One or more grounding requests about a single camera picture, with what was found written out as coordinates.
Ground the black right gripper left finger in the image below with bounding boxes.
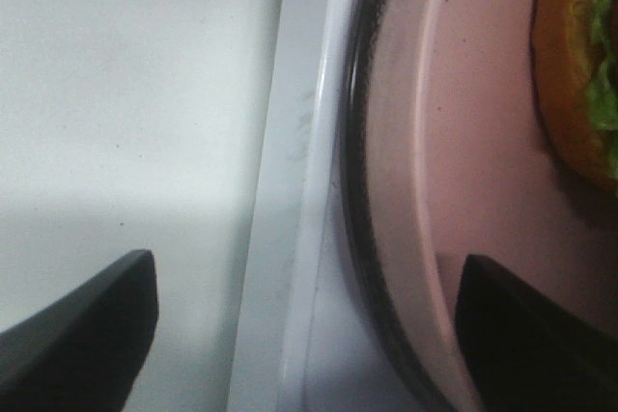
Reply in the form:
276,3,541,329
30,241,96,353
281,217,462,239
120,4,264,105
1,250,158,411

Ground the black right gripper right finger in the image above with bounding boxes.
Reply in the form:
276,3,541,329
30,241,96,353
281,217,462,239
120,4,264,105
455,255,617,411

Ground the pink round plate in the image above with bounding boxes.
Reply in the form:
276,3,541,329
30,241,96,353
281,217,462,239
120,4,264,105
364,0,617,411

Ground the burger with lettuce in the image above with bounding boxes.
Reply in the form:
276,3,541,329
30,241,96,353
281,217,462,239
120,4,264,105
531,0,617,193

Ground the white microwave oven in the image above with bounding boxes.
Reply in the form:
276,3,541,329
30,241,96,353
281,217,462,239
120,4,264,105
227,0,420,411

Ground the glass microwave turntable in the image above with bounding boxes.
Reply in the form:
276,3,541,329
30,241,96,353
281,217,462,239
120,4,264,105
340,0,454,411

